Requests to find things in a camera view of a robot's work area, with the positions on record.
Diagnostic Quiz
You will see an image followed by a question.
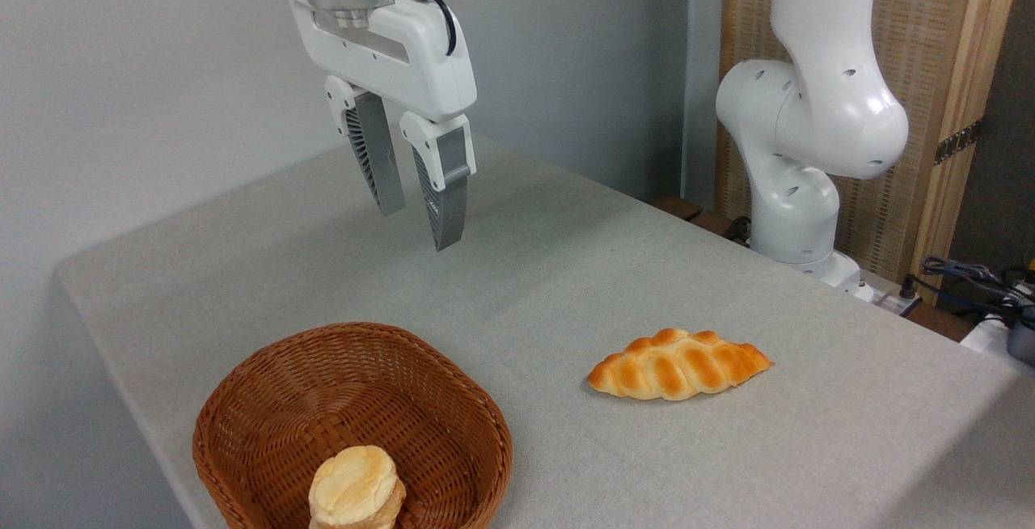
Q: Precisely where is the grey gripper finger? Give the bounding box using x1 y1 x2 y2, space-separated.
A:
325 74 407 217
399 111 478 252

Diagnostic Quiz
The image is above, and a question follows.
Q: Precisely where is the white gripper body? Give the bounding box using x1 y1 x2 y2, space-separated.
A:
277 0 479 124

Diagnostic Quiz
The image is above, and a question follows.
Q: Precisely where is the braided golden bread loaf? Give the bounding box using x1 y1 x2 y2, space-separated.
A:
587 328 775 401

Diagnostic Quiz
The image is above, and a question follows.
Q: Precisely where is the brown wicker basket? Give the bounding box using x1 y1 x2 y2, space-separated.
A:
192 322 513 529

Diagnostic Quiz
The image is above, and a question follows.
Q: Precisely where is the round pale bread roll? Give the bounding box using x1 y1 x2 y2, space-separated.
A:
308 446 407 529

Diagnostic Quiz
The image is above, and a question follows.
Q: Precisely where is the grey tablecloth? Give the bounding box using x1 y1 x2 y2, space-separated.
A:
55 133 1035 529

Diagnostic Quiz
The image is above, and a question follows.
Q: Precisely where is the metal screen hinge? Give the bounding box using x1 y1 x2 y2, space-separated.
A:
934 119 983 166

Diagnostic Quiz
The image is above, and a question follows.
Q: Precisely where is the white box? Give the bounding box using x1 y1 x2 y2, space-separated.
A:
961 315 1020 356

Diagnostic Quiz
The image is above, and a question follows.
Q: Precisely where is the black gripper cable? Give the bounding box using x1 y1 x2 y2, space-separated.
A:
384 0 458 57

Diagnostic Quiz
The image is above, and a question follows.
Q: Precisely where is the blue and black cable bundle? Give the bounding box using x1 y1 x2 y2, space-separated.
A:
920 256 1035 321

